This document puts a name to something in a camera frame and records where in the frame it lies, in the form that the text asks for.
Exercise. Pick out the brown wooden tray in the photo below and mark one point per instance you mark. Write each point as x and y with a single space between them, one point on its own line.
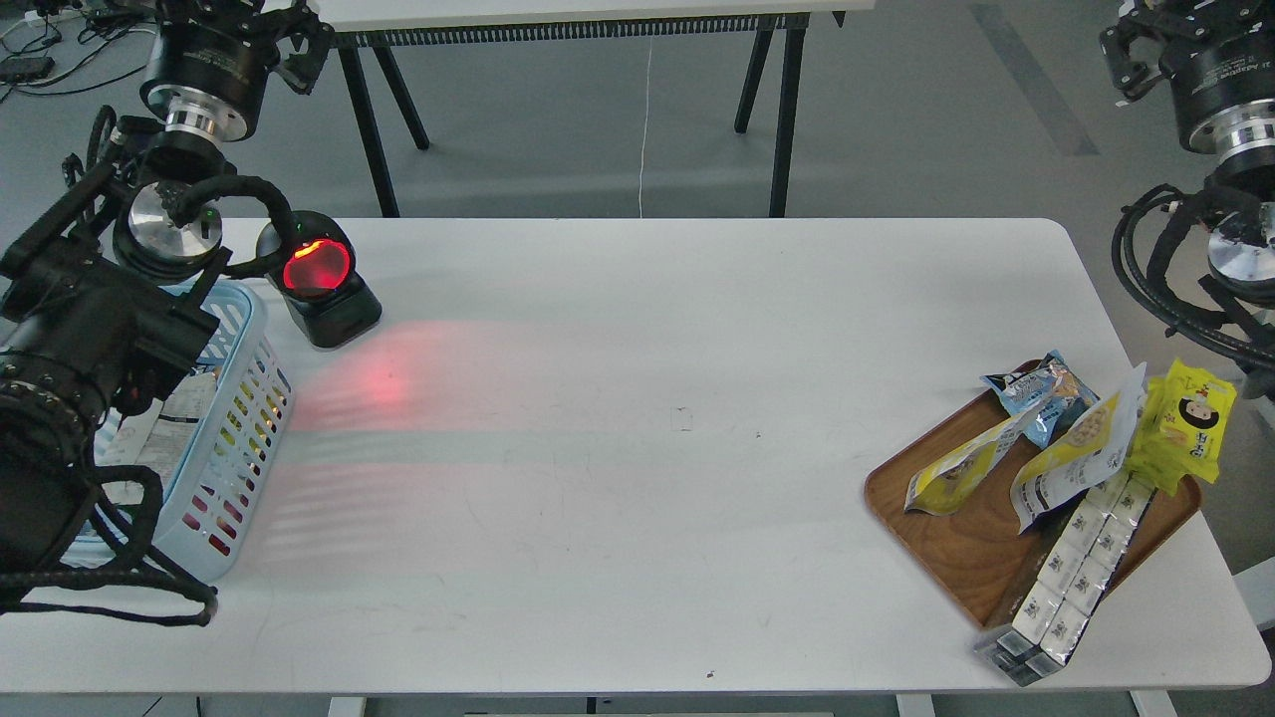
979 554

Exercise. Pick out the yellow white nut pouch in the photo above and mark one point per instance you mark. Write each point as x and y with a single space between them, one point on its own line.
1093 450

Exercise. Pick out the light blue plastic basket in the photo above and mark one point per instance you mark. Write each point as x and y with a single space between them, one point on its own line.
207 514

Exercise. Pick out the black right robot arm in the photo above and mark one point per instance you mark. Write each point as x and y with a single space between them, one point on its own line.
1216 57

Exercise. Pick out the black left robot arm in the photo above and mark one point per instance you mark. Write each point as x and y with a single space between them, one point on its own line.
106 292

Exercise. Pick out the blue snack bag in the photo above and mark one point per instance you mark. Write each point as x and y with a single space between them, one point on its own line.
1050 382

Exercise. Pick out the white snack bag in basket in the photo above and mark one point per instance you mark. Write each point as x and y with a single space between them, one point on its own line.
158 438

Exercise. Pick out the yellow white snack pouch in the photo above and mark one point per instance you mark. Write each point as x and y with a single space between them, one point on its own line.
942 487

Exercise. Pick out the white boxed snack multipack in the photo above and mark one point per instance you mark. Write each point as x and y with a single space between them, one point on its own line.
1047 611

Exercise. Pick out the black barcode scanner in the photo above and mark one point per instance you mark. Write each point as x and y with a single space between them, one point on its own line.
328 300

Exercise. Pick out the yellow cartoon snack pack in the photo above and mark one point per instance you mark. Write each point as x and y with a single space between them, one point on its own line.
1182 428

